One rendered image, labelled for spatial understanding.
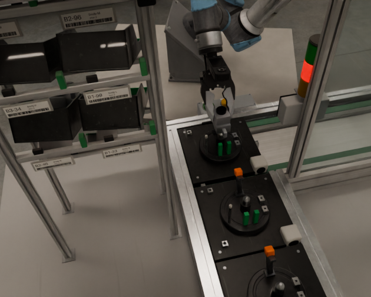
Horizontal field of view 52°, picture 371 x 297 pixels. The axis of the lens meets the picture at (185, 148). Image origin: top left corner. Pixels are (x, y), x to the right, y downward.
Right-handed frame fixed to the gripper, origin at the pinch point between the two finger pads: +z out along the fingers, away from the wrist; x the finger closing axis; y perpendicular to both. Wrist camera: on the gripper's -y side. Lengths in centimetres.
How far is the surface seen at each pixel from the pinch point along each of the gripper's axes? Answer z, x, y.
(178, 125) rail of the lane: 2.6, 10.8, 22.0
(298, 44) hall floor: -33, -124, 211
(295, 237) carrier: 33.4, -10.6, -19.4
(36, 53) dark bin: -20, 41, -37
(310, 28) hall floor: -47, -144, 227
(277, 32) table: -30, -51, 76
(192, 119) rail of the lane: 1.5, 5.3, 23.3
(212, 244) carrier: 32.5, 11.0, -14.8
